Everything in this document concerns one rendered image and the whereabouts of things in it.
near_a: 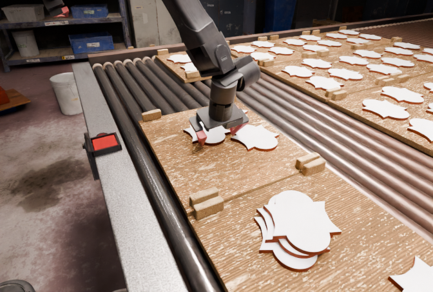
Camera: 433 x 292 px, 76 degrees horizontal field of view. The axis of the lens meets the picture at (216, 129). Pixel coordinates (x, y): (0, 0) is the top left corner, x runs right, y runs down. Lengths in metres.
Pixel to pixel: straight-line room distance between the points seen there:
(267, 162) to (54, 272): 1.37
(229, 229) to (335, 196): 0.24
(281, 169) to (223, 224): 0.21
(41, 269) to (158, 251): 1.33
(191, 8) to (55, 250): 1.58
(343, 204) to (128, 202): 0.44
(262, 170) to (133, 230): 0.31
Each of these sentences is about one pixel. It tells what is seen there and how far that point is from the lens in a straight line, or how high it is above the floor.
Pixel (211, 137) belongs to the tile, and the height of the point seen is 0.95.
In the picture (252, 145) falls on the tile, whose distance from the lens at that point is 0.73.
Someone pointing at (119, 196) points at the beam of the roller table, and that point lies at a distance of 0.65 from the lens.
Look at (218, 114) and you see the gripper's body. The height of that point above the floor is 1.05.
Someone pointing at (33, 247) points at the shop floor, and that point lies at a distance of 1.96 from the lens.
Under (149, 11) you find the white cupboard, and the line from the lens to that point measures 5.06.
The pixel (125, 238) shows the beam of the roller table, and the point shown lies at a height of 0.92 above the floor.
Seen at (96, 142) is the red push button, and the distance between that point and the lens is 0.83.
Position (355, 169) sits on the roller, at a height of 0.92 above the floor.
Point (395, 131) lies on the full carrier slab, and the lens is 0.94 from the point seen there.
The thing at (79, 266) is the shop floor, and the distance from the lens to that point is 1.76.
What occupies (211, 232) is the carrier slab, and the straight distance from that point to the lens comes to 0.53.
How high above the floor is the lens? 1.35
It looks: 31 degrees down
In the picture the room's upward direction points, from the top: straight up
